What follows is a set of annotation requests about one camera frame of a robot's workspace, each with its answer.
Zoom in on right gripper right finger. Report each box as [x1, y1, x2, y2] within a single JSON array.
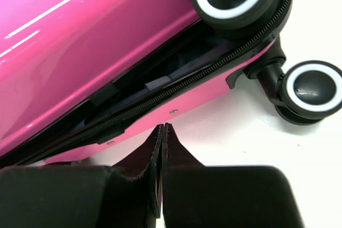
[[162, 123, 304, 227]]

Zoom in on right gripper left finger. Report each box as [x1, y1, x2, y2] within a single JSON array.
[[1, 125, 164, 227]]

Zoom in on pink hard-shell suitcase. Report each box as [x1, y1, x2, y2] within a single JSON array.
[[1, 0, 341, 168]]

